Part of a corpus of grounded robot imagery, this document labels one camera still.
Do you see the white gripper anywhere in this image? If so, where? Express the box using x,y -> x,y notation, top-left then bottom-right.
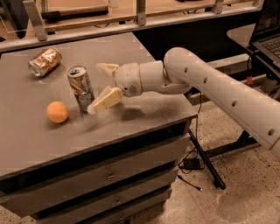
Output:
87,63 -> 143,115

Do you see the silver redbull can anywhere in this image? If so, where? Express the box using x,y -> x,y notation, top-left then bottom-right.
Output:
66,65 -> 95,112

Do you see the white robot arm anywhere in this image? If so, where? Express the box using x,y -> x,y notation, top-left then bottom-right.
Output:
87,47 -> 280,158

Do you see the crumpled gold soda can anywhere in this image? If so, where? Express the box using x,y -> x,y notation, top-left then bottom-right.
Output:
28,47 -> 62,77

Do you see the orange fruit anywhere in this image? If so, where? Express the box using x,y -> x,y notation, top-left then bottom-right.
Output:
46,101 -> 69,123

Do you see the grey drawer cabinet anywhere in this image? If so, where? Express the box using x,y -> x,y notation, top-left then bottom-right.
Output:
0,33 -> 196,224

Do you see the black power adapter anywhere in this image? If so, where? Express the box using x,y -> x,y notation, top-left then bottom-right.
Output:
183,158 -> 201,170

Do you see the black laptop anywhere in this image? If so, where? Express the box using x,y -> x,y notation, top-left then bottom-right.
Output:
249,0 -> 280,68

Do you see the grey metal rail frame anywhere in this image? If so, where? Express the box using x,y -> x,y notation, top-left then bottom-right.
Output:
0,0 -> 263,53

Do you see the black cable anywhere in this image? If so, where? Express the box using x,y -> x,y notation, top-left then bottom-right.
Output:
176,93 -> 204,193

